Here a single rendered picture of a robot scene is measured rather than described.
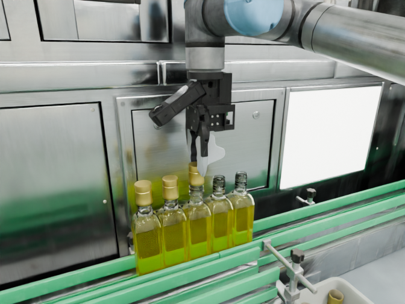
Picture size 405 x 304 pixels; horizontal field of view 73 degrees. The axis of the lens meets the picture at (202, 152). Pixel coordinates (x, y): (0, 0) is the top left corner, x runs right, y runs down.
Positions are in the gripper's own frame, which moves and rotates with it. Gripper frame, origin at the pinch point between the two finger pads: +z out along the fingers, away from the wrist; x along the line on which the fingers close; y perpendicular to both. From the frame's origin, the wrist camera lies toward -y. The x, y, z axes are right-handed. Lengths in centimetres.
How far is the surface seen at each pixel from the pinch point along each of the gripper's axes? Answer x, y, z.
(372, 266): -6, 60, 43
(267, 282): -13.5, 11.1, 23.7
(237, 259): -6.2, 7.7, 22.1
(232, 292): -13.7, 2.4, 22.8
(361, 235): -5, 53, 30
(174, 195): -1.5, -5.5, 4.8
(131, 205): 11.7, -13.1, 12.6
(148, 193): -1.6, -11.0, 3.2
